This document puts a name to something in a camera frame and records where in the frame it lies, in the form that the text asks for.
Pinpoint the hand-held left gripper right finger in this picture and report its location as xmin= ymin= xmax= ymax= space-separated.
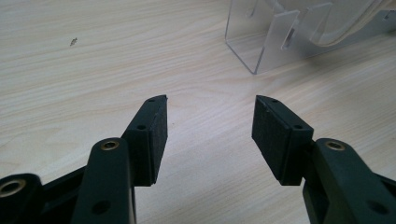
xmin=250 ymin=94 xmax=396 ymax=224

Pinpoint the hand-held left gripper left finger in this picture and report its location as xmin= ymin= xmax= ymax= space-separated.
xmin=70 ymin=94 xmax=169 ymax=224

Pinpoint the clear acrylic rack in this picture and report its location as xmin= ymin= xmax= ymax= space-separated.
xmin=224 ymin=0 xmax=396 ymax=76

